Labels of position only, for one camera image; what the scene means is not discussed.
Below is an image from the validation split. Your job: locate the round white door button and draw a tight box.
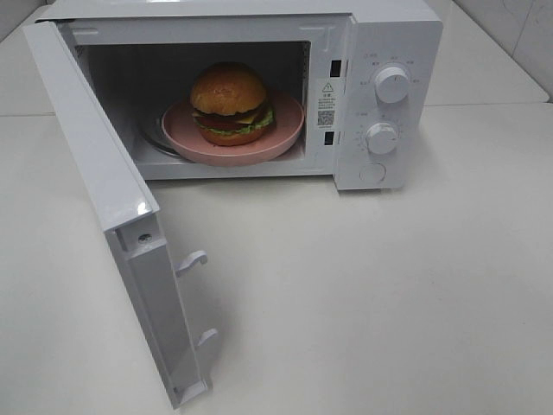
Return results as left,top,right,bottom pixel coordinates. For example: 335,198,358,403
359,163,386,183

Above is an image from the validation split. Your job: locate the burger with lettuce and cheese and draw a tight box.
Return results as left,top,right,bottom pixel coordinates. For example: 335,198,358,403
189,62,275,147

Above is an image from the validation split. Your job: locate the pink round plate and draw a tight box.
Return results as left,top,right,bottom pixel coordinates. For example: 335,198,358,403
162,92,305,167

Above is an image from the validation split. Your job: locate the white timer knob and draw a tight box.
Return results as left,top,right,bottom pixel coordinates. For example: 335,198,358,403
365,122,399,155

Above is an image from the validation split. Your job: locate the white microwave door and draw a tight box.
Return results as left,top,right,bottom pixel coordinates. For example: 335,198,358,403
23,21,218,408

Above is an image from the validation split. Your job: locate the white microwave oven body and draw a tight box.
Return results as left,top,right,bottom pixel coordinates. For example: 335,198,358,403
34,1,442,190

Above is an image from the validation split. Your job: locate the glass microwave turntable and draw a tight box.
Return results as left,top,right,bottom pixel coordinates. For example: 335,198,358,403
137,112,180,157

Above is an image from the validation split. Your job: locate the upper white power knob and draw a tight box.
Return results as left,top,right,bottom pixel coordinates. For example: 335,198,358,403
374,64,410,104

